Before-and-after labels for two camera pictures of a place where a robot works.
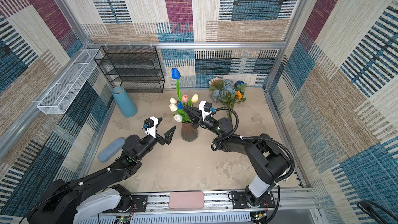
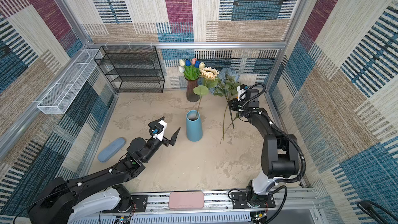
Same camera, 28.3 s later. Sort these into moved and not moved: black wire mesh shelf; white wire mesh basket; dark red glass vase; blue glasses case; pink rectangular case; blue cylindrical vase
Moved: dark red glass vase; blue cylindrical vase
Not moved: pink rectangular case; blue glasses case; white wire mesh basket; black wire mesh shelf
